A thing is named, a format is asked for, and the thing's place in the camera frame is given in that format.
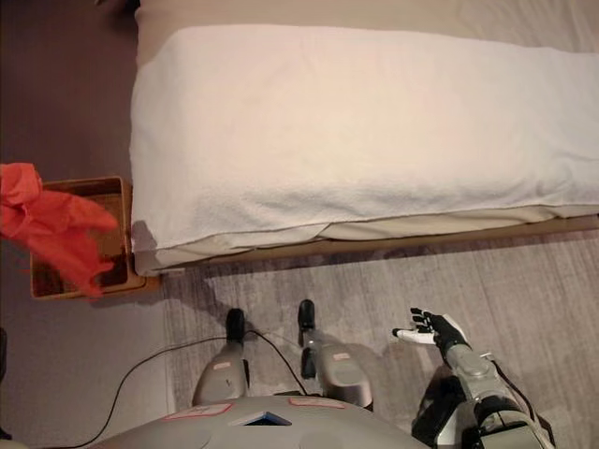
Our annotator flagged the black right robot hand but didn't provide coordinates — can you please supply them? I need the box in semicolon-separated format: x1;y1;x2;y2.
391;307;470;353

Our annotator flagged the red cloth garment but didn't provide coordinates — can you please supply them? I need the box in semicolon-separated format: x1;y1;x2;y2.
0;161;120;298

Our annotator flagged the brown wicker basket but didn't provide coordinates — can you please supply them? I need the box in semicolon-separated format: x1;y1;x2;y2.
29;175;161;301

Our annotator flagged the bed with beige sheet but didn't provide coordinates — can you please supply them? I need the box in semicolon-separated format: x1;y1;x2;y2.
132;0;599;277

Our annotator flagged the grey floor rug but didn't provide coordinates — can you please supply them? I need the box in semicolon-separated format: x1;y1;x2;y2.
160;227;599;425

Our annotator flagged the silver right robot leg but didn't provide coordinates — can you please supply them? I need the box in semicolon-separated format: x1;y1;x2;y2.
296;298;376;413

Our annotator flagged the silver robot leg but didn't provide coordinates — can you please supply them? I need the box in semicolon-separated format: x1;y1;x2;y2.
296;298;376;413
190;308;253;407

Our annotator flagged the white terry blanket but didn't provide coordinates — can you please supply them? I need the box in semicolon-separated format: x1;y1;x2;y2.
127;24;599;264

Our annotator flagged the silver left robot leg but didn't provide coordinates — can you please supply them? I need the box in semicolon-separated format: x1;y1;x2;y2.
190;308;253;407

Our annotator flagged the grey robot torso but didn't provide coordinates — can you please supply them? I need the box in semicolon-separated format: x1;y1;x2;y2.
92;395;425;449

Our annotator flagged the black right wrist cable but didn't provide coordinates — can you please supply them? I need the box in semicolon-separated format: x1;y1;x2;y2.
489;355;549;425

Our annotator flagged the wooden bed frame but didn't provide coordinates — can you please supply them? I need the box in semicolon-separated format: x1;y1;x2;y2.
158;215;599;273

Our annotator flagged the thin black floor cable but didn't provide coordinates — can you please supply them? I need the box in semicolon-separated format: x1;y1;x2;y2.
59;328;308;449

